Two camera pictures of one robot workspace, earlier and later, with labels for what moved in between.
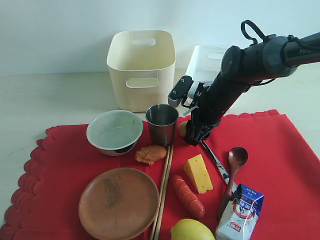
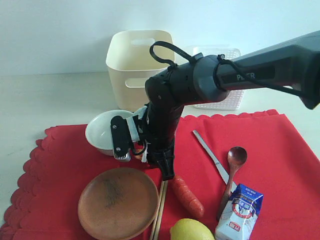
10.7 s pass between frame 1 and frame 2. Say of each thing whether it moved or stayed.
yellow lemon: stayed
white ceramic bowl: stayed
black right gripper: moved
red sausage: stayed
